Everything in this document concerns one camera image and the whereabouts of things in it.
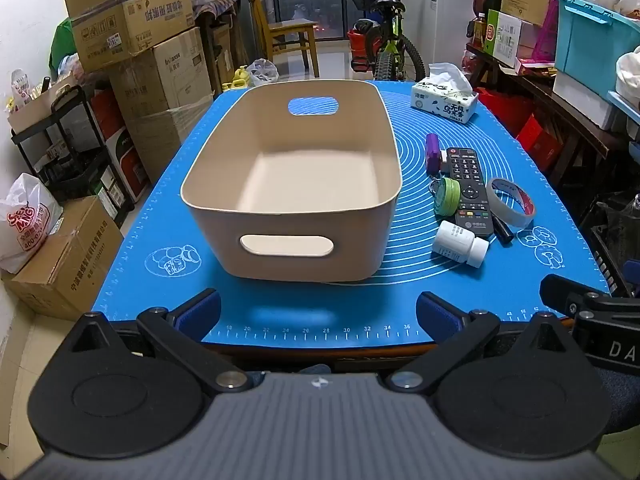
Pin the open cardboard box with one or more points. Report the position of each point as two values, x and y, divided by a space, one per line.
130 20

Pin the brown cardboard box black print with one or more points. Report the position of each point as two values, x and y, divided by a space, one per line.
70 265

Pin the white foam box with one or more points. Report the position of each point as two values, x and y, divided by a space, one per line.
580 95

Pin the teal plastic storage box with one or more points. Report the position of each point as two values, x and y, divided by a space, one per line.
590 45

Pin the pink mesh basket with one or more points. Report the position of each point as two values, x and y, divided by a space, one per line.
547 35

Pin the red gift bags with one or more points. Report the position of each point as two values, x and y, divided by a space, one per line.
537 140

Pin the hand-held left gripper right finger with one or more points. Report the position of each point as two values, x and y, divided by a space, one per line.
440 315

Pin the small cardboard box on rack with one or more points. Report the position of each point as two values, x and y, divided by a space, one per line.
35 110

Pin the clear tape roll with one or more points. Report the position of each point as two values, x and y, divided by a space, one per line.
505 213

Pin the yellow plastic bottles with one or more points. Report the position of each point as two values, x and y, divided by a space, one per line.
239 79

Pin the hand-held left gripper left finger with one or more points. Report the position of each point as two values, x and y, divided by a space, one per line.
200 312

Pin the wooden chair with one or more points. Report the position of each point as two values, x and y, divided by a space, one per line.
290 30

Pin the black plastic crate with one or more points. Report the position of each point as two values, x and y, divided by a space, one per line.
615 230

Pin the green and black bicycle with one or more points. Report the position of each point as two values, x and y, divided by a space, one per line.
390 55

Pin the white plastic bag red print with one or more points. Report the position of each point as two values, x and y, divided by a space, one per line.
27 220

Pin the red container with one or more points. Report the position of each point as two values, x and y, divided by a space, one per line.
359 47

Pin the red and black appliance box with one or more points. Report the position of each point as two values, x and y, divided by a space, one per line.
122 160

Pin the purple small device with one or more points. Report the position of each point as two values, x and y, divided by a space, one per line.
432 152

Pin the dark wooden side desk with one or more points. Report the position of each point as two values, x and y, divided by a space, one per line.
555 105

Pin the large wrapped cardboard box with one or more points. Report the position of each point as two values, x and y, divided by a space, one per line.
170 95

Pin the white pill bottle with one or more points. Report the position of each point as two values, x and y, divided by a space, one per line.
455 242

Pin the beige plastic storage bin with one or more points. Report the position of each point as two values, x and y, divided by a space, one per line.
300 180

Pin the black marker pen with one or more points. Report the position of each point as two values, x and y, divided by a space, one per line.
504 232

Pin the blue silicone baking mat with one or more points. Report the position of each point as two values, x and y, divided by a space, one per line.
150 240

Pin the green round tin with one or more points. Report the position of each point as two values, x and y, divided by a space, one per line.
447 197

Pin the black remote control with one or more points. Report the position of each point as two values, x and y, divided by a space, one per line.
467 180

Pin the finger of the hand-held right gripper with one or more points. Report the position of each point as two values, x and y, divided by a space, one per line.
562 292

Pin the grey plastic bag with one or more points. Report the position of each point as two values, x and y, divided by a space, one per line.
262 72

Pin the black metal rack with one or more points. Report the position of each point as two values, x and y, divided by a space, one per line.
70 110

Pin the white and green carton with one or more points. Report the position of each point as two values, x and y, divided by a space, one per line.
502 37

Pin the white refrigerator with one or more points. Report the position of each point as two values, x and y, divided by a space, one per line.
440 15

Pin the white tissue pack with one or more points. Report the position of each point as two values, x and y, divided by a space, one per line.
442 102

